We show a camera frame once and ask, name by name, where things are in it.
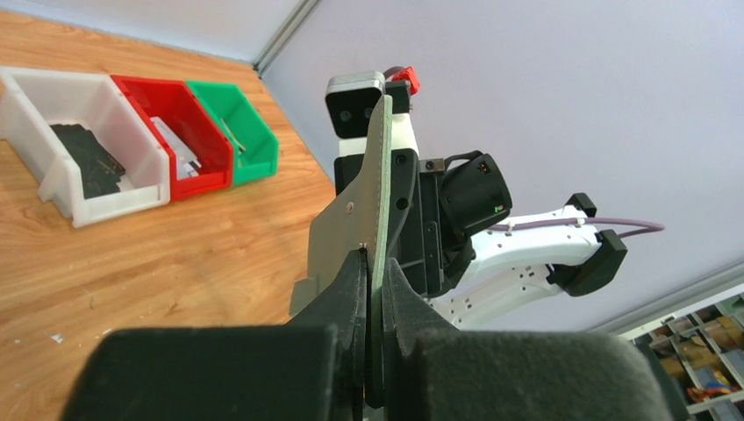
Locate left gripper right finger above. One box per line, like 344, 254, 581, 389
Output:
382, 260, 677, 420

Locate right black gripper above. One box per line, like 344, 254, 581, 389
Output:
333, 148, 445, 296

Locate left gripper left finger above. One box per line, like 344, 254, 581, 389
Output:
61, 251, 368, 420

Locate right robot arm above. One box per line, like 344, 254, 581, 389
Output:
391, 148, 627, 330

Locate gold cards in green bin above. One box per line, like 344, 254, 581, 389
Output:
220, 118, 246, 155

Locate white cards in red bin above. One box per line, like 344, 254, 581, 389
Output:
150, 117, 202, 180

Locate black cards in white bin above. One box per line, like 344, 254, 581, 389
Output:
50, 124, 125, 199

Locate green plastic bin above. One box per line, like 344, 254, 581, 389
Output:
186, 80, 280, 187

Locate red plastic bin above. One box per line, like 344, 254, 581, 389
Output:
111, 75, 233, 201

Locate storage shelves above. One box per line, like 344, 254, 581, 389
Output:
623, 293, 743, 420

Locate white plastic bin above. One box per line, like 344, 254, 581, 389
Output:
1, 67, 170, 227

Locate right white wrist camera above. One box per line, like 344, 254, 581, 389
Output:
325, 66, 420, 157

